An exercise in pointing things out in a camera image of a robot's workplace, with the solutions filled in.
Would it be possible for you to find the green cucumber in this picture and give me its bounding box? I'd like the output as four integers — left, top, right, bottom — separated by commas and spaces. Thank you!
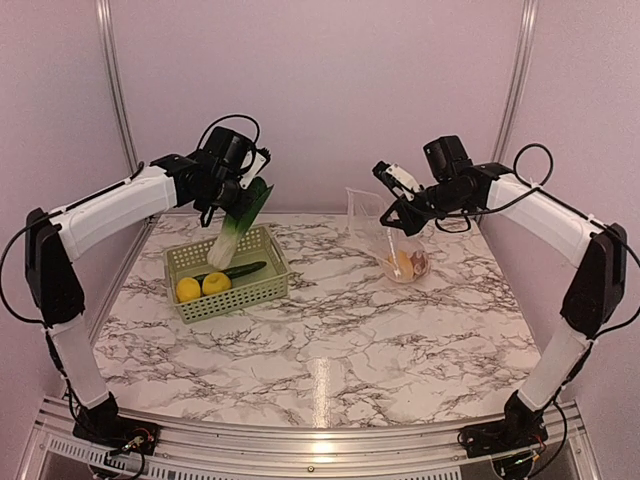
194, 261, 267, 283

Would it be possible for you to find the green bok choy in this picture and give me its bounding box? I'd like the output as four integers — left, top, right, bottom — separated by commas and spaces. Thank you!
206, 176, 273, 270

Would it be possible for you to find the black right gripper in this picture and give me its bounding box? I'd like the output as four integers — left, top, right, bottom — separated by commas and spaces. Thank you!
379, 179, 471, 236

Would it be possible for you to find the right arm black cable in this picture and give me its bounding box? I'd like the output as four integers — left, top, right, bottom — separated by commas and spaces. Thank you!
434, 143, 640, 341

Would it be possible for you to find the aluminium front frame rail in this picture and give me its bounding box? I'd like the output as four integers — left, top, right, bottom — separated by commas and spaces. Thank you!
16, 397, 602, 479

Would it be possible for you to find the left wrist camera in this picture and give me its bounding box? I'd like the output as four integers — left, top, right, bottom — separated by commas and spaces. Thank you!
239, 147, 271, 190

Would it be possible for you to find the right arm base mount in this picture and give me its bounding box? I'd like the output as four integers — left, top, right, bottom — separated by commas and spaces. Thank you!
457, 419, 548, 458

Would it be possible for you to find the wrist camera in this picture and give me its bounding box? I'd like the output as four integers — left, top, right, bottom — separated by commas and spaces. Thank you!
239, 147, 271, 190
372, 161, 424, 201

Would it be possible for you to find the aluminium corner post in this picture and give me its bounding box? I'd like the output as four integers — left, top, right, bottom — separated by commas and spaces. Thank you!
95, 0, 139, 173
491, 0, 540, 163

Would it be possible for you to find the right aluminium corner post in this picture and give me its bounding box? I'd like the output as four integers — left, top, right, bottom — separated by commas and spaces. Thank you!
491, 0, 540, 163

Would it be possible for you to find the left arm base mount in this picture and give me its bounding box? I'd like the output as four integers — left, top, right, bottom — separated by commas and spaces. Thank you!
73, 409, 160, 456

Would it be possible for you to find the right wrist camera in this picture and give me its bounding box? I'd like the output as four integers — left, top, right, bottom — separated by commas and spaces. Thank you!
372, 161, 424, 201

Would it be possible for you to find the yellow lemon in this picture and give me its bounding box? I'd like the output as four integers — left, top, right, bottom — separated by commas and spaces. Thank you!
175, 277, 202, 303
201, 272, 232, 296

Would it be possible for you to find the left aluminium corner post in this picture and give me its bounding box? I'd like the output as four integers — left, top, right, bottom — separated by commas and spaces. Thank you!
95, 0, 139, 173

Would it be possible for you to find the clear zip top bag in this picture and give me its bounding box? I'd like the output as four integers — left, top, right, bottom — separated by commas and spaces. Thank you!
346, 188, 430, 284

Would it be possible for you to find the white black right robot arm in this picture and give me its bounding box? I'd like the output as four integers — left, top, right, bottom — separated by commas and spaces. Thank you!
372, 135, 637, 452

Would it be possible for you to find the pale green perforated basket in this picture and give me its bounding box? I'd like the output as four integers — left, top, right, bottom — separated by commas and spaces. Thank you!
163, 225, 291, 324

